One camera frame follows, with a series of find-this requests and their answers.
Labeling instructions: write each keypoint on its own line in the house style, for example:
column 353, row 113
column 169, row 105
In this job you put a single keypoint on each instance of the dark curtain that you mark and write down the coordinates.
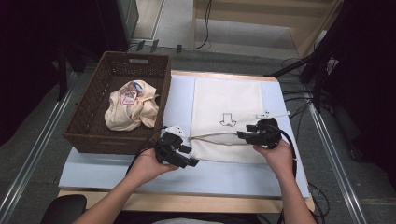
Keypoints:
column 370, row 77
column 28, row 56

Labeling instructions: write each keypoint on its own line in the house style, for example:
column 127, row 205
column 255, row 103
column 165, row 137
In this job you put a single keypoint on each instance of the person's left hand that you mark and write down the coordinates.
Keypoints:
column 146, row 168

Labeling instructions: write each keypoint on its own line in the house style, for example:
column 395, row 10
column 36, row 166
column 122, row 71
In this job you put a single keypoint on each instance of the dark cabinet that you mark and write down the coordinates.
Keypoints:
column 118, row 21

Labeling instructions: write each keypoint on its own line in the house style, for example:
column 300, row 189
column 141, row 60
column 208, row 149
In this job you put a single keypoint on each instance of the person's right hand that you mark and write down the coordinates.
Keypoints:
column 278, row 158

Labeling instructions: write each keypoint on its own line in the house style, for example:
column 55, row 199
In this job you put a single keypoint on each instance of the light wooden platform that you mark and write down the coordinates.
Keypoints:
column 249, row 14

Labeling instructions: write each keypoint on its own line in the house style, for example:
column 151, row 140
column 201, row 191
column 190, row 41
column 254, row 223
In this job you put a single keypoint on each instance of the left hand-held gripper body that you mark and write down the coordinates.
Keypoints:
column 166, row 146

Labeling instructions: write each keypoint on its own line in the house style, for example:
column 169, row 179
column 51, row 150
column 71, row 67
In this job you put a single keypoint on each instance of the cream mesh laundry bag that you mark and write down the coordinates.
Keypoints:
column 224, row 96

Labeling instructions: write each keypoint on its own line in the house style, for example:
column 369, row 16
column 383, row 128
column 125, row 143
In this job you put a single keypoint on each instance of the black chair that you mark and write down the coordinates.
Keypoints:
column 63, row 208

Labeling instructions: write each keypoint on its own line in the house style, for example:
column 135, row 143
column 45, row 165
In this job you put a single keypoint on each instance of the white table mat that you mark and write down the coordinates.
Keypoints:
column 124, row 177

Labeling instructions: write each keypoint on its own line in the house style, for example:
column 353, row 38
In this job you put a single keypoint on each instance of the cream garment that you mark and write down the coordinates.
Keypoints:
column 134, row 112

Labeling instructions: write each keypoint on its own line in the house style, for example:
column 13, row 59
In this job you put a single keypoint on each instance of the metal floor rail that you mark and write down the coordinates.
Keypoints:
column 339, row 174
column 34, row 149

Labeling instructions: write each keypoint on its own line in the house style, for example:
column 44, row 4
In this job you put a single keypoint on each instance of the brown wicker basket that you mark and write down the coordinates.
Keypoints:
column 90, row 102

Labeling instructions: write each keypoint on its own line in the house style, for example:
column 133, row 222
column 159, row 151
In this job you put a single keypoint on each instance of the black metal stand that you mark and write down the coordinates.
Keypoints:
column 314, row 65

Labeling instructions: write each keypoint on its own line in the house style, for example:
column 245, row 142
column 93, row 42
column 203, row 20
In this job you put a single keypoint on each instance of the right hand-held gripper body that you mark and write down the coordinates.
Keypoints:
column 268, row 133

